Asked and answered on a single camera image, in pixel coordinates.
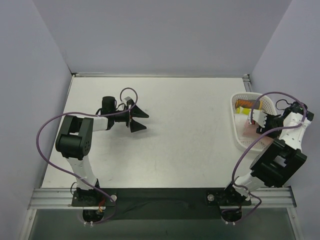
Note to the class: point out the white towel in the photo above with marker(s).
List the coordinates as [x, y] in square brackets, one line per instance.
[240, 120]

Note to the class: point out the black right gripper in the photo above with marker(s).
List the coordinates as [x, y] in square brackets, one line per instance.
[261, 129]

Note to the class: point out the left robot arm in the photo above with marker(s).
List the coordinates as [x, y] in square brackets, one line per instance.
[74, 142]

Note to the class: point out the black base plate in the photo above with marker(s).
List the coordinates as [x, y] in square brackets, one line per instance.
[167, 210]

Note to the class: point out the white perforated plastic basket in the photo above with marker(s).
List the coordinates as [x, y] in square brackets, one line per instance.
[267, 106]

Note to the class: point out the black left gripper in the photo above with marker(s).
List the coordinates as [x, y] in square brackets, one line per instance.
[128, 118]

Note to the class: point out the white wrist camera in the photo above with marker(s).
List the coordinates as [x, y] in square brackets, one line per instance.
[128, 102]
[256, 116]

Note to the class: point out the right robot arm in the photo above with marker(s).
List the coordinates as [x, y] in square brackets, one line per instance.
[281, 158]

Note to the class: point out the pink towel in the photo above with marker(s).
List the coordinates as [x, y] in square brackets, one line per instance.
[249, 131]

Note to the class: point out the rolled yellow towel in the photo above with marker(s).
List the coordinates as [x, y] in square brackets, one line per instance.
[243, 110]

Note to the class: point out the aluminium front rail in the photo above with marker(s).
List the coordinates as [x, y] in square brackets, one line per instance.
[63, 198]

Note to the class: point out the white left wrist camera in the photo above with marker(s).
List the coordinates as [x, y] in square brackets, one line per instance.
[128, 102]

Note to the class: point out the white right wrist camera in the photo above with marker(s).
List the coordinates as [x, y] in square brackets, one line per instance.
[256, 116]

